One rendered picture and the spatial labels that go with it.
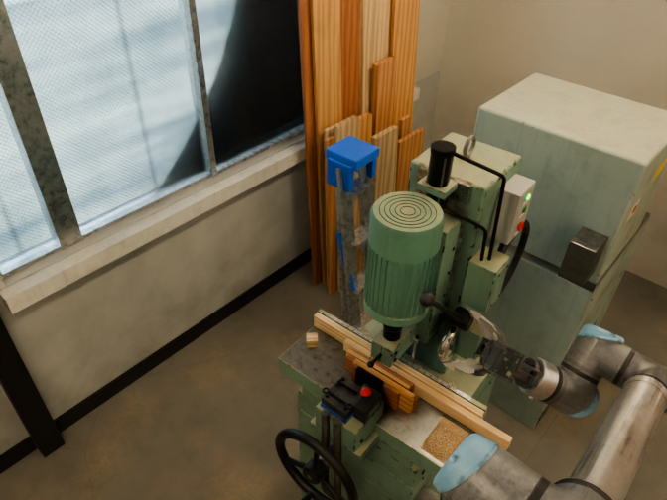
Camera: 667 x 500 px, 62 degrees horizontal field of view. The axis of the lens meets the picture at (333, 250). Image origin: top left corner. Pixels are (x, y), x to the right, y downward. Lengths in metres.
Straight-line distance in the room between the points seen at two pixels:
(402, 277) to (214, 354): 1.80
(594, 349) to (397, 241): 0.51
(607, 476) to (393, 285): 0.61
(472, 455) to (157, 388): 2.16
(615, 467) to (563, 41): 2.76
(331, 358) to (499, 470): 0.92
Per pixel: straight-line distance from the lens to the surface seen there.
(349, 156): 2.22
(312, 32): 2.62
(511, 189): 1.51
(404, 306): 1.41
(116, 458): 2.75
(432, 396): 1.66
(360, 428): 1.55
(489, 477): 0.94
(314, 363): 1.75
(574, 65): 3.54
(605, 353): 1.42
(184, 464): 2.66
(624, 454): 1.14
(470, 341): 1.68
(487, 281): 1.54
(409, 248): 1.28
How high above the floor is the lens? 2.26
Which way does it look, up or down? 39 degrees down
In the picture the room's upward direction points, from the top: 2 degrees clockwise
